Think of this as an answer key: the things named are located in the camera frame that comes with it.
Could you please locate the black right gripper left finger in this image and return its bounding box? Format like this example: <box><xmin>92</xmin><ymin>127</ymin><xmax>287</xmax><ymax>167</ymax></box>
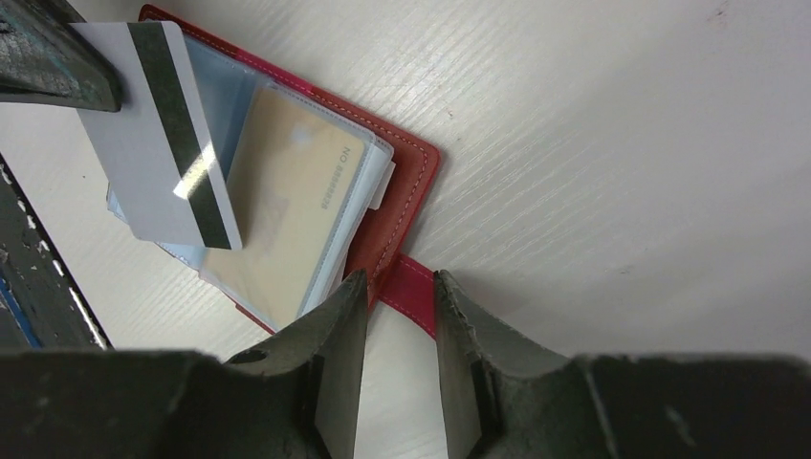
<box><xmin>1</xmin><ymin>270</ymin><xmax>368</xmax><ymax>458</ymax></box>

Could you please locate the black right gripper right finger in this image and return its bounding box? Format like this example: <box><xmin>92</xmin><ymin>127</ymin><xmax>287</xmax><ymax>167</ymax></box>
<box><xmin>434</xmin><ymin>271</ymin><xmax>810</xmax><ymax>458</ymax></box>

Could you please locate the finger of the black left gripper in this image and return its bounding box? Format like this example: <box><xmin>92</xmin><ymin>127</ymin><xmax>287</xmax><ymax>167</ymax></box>
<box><xmin>1</xmin><ymin>0</ymin><xmax>123</xmax><ymax>113</ymax></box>

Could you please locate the white card dark stripe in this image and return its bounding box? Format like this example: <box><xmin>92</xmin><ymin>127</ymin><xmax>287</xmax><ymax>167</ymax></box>
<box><xmin>73</xmin><ymin>21</ymin><xmax>242</xmax><ymax>250</ymax></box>

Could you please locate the red leather card holder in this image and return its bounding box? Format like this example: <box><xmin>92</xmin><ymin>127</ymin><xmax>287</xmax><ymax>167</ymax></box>
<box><xmin>139</xmin><ymin>4</ymin><xmax>441</xmax><ymax>337</ymax></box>

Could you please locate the white card edgewise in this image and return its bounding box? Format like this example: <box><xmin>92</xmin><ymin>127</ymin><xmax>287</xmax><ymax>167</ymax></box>
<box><xmin>200</xmin><ymin>84</ymin><xmax>370</xmax><ymax>331</ymax></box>

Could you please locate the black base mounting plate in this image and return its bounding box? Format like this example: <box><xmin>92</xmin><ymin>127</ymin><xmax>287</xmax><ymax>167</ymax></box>
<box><xmin>1</xmin><ymin>160</ymin><xmax>113</xmax><ymax>350</ymax></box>

